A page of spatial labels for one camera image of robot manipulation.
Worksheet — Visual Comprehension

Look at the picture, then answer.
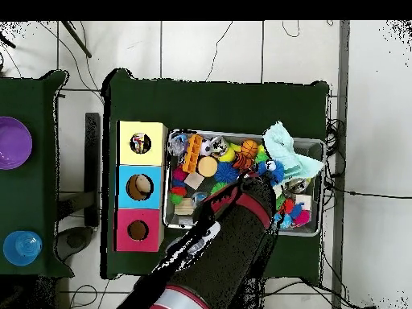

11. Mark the white colourful spotted cloth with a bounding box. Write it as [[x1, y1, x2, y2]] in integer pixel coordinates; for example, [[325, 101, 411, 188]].
[[131, 134, 151, 154]]

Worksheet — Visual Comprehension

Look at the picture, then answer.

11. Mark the mint green waffle cloth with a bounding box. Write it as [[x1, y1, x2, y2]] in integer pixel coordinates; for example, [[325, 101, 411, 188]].
[[262, 121, 325, 181]]

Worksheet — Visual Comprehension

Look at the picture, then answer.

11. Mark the wooden three-hole box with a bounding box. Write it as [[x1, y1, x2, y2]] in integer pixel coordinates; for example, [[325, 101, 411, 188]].
[[115, 120, 168, 253]]

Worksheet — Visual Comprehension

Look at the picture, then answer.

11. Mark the clear mesh bin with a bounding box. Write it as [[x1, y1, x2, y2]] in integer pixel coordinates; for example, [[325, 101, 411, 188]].
[[163, 130, 324, 238]]

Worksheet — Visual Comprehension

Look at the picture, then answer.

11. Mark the round wooden disc toy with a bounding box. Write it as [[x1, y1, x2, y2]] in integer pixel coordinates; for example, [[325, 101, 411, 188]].
[[197, 156, 219, 178]]

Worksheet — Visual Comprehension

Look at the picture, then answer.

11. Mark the plain wooden cube block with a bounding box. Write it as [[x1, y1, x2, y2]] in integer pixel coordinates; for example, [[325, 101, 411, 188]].
[[184, 172, 205, 191]]

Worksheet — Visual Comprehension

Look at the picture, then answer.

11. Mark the small soccer ball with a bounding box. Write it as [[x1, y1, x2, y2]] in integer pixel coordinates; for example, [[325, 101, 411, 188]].
[[199, 141, 214, 158]]

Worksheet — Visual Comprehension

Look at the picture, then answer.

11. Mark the orange plastic gear toy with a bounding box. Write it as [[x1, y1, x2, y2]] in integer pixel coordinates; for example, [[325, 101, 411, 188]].
[[182, 134, 205, 174]]

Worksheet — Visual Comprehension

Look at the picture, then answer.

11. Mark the silver drink can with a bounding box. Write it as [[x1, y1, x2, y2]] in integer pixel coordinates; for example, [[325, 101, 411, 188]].
[[208, 135, 229, 156]]

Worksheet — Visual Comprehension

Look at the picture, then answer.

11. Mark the orange tiger striped toy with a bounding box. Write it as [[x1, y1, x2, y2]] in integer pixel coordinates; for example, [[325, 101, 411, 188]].
[[233, 152, 256, 171]]

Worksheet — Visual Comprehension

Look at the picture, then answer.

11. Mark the small orange basketball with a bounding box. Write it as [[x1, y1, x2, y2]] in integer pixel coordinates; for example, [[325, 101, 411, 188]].
[[241, 139, 259, 159]]

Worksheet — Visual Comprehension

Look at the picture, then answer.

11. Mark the large blue spiky ball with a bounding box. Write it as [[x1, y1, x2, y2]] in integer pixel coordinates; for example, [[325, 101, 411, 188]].
[[258, 159, 286, 187]]

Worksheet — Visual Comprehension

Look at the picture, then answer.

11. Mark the black panel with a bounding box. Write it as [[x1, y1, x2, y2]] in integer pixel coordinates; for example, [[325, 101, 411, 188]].
[[84, 112, 101, 228]]

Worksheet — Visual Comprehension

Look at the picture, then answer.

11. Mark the green side table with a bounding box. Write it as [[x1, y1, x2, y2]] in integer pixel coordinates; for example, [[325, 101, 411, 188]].
[[0, 69, 73, 278]]

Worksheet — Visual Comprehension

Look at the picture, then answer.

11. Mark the black rod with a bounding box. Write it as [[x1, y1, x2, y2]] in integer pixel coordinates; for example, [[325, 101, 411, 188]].
[[61, 21, 93, 59]]

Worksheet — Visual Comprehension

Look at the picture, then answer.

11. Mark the purple bowl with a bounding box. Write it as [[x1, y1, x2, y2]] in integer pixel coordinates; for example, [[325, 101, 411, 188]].
[[0, 116, 33, 171]]

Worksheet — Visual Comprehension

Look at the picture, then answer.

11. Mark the blue bowl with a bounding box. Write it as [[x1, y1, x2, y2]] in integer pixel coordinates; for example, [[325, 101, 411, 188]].
[[2, 230, 43, 267]]

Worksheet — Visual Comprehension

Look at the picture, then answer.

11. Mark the black floor cable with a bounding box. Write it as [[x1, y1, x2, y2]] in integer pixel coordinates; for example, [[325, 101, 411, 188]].
[[323, 183, 412, 200]]

